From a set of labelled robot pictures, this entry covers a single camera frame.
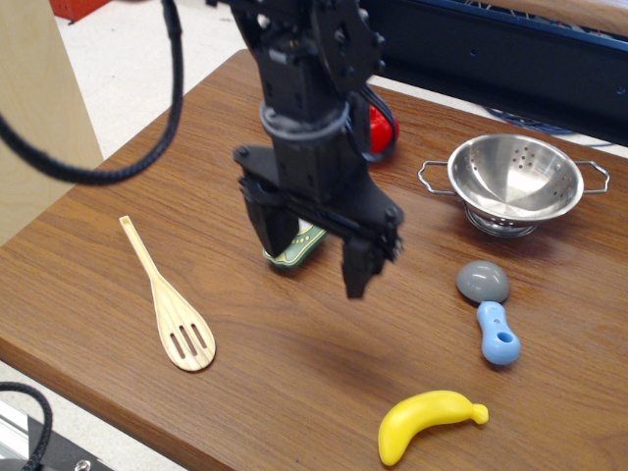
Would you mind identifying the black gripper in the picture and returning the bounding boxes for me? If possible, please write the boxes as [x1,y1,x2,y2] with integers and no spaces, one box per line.
[234,105,403,299]

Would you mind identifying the yellow toy banana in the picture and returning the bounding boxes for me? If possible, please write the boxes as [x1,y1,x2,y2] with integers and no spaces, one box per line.
[378,391,490,466]

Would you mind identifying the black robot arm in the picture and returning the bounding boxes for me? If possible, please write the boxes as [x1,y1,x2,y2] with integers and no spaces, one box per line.
[230,1,404,298]

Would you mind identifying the robot base with rail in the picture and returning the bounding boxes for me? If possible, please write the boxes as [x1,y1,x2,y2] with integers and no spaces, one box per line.
[1,382,111,471]

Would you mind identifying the steel colander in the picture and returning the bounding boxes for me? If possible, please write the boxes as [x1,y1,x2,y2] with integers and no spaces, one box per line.
[417,133,610,238]

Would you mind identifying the green toy pepper half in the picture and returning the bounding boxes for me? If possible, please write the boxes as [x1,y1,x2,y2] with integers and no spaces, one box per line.
[262,219,328,269]

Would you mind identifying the red toy apple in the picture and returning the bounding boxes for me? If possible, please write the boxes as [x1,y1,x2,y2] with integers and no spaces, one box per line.
[367,105,399,163]

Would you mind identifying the wooden slotted spatula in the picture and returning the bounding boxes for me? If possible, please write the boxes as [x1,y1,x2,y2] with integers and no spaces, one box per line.
[119,216,217,373]

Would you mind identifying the grey blue ice cream scoop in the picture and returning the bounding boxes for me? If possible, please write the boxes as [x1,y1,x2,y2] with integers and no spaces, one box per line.
[455,260,521,366]

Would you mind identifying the light wooden panel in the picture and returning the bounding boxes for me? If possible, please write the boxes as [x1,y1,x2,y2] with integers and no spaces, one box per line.
[1,1,103,243]

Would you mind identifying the red box on floor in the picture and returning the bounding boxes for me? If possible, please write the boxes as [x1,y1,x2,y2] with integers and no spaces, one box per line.
[50,0,110,22]

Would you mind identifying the blue cables on floor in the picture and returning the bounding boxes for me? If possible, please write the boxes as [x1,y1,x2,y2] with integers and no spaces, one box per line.
[483,105,617,151]

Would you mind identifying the black metal frame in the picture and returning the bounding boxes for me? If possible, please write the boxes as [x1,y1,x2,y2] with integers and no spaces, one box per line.
[361,1,627,145]

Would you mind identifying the black braided cable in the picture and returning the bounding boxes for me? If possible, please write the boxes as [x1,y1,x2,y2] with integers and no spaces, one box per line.
[0,0,185,186]

